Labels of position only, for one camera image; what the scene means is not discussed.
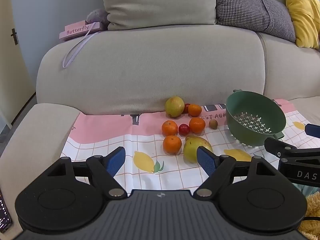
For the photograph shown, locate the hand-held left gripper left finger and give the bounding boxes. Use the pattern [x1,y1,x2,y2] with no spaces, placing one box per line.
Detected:
[44,146,127,198]

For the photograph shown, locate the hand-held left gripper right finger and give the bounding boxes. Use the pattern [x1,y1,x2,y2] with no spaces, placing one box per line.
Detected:
[196,146,278,198]

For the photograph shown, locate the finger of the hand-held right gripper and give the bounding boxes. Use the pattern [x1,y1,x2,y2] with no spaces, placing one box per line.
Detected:
[264,137,320,159]
[304,123,320,139]

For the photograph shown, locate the yellow-green mango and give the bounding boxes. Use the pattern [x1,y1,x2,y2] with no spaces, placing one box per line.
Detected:
[165,96,185,118]
[183,137,213,164]

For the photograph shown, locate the orange mandarin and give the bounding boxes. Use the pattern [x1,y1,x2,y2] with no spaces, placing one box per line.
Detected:
[163,135,182,154]
[189,117,206,134]
[188,104,202,117]
[161,120,178,136]

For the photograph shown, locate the green plastic colander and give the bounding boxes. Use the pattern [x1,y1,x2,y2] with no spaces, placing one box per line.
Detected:
[226,89,287,148]

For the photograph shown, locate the teal striped cloth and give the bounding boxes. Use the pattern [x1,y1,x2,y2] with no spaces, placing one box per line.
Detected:
[292,183,320,197]

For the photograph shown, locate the pink checked printed cloth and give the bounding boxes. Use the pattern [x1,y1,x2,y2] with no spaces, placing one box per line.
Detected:
[61,99,320,197]

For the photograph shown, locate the yellow plush toy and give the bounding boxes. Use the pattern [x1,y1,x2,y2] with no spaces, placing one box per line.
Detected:
[298,191,320,240]

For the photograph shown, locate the beige sofa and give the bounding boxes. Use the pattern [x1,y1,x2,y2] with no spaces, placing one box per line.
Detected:
[0,0,320,239]

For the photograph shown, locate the lilac ribbon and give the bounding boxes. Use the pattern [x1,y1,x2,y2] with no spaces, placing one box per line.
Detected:
[62,22,98,68]

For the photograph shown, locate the yellow cushion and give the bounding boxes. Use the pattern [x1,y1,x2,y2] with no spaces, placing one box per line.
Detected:
[283,0,320,49]

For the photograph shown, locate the black smartphone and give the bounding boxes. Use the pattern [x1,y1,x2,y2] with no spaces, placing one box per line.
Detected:
[0,187,13,232]

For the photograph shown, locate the cream door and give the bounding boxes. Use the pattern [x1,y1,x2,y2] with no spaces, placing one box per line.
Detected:
[0,0,37,128]

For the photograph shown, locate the pink gift box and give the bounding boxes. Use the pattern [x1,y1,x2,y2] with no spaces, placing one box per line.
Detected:
[59,21,101,41]

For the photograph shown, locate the houndstooth cushion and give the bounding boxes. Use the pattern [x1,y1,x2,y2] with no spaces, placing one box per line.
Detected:
[212,0,297,43]

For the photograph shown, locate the purple plush toy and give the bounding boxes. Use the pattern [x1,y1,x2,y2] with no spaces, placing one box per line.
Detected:
[86,8,111,29]

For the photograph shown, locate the beige cushion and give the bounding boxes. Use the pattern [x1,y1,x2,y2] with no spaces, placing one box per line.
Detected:
[100,0,217,31]

